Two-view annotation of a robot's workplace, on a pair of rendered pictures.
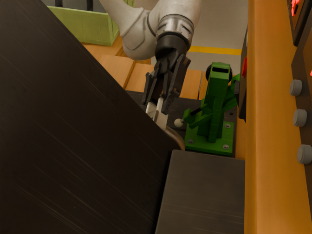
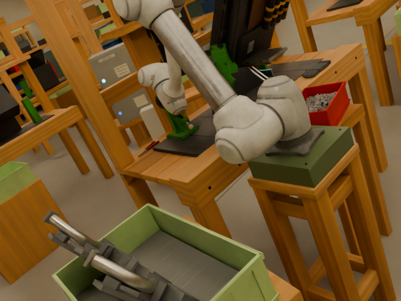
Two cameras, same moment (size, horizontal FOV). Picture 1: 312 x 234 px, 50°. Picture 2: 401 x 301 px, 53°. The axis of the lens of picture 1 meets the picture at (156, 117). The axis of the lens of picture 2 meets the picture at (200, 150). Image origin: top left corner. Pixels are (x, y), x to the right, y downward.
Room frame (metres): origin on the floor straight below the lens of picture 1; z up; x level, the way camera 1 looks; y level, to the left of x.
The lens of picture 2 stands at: (2.14, 1.39, 1.64)
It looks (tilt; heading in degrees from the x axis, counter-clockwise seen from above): 23 degrees down; 226
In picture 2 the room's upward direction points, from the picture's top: 24 degrees counter-clockwise
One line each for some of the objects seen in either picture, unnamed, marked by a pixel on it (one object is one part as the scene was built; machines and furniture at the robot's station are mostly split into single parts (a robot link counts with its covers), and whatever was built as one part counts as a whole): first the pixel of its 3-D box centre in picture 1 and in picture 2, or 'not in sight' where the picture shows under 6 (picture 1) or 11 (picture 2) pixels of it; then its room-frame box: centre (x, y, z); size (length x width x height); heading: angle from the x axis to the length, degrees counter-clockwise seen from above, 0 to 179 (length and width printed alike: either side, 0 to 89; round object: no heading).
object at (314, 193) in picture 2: not in sight; (302, 165); (0.93, 0.63, 0.83); 0.32 x 0.32 x 0.04; 80
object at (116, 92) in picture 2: not in sight; (182, 54); (0.29, -0.33, 1.23); 1.30 x 0.05 x 0.09; 169
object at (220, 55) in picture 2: not in sight; (224, 61); (0.44, 0.07, 1.17); 0.13 x 0.12 x 0.20; 169
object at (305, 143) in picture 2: not in sight; (295, 134); (0.91, 0.63, 0.96); 0.22 x 0.18 x 0.06; 179
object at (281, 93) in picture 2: not in sight; (281, 106); (0.94, 0.63, 1.10); 0.18 x 0.16 x 0.22; 167
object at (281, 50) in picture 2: not in sight; (251, 58); (0.30, 0.14, 1.11); 0.39 x 0.16 x 0.03; 79
